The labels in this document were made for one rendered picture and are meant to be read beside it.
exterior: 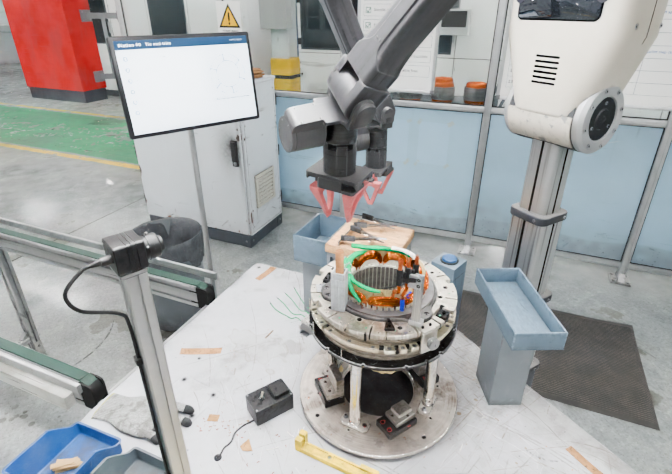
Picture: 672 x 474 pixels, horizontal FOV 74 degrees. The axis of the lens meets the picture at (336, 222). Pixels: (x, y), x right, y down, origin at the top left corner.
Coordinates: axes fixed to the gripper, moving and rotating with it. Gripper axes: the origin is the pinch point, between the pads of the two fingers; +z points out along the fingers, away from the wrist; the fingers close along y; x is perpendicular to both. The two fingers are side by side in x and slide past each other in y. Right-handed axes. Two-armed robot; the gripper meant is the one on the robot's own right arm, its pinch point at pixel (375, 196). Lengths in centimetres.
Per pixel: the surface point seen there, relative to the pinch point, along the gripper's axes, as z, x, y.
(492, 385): 33, 39, 25
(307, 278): 25.5, -17.3, 11.0
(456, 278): 17.5, 25.7, 6.1
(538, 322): 15, 46, 21
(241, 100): -15, -71, -38
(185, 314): 104, -122, -35
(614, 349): 118, 96, -115
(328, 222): 12.9, -16.5, -3.1
